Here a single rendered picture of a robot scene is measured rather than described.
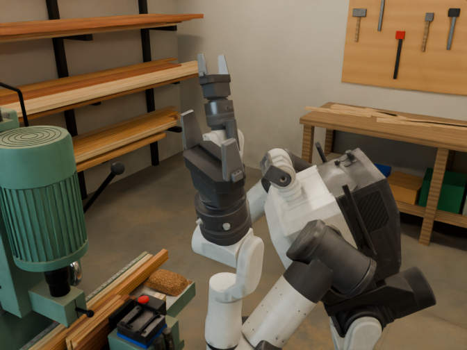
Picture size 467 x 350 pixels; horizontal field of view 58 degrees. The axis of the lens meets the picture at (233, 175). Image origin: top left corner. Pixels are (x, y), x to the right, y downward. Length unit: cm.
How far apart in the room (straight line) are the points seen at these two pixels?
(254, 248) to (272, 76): 365
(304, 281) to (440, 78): 310
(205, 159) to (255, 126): 388
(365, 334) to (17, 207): 92
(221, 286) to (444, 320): 226
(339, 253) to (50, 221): 64
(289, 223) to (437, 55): 297
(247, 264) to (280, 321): 19
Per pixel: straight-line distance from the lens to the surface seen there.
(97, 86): 357
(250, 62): 442
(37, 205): 103
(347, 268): 88
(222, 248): 74
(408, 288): 126
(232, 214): 67
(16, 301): 130
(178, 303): 144
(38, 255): 110
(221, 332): 85
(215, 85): 127
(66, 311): 122
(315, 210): 98
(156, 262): 155
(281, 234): 99
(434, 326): 289
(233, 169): 60
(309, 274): 87
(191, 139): 68
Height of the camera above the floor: 181
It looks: 24 degrees down
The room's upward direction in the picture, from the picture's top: straight up
